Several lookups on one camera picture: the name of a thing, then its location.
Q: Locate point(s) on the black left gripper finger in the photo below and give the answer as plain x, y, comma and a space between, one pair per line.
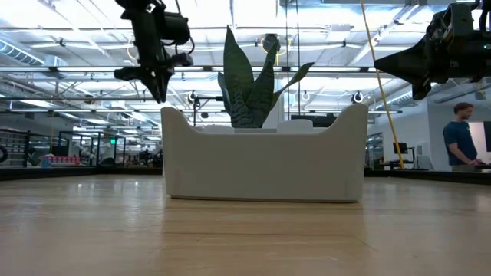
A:
163, 82
150, 82

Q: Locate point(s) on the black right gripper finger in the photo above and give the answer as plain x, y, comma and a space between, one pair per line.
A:
418, 73
414, 55

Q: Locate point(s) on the white pill bottle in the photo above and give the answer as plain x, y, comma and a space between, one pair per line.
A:
295, 126

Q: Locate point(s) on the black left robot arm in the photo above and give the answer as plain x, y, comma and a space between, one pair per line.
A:
134, 5

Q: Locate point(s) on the grey plastic basket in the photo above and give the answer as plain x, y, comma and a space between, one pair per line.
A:
264, 168

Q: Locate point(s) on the small black monitor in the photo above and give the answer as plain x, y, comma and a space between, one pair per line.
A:
401, 148

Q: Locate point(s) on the person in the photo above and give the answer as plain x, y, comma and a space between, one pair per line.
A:
460, 138

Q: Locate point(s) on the snake plant in white pot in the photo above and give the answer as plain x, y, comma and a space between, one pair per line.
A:
241, 88

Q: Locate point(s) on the black flat screen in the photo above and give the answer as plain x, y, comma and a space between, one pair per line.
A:
318, 119

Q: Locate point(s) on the red and white boxes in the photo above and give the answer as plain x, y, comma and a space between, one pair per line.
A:
63, 160

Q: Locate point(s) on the storage shelf rack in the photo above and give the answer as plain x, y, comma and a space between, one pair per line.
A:
15, 147

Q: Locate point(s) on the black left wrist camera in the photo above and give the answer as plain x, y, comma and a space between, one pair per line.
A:
177, 28

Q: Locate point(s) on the black aluminium table frame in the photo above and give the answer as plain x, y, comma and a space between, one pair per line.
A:
76, 173

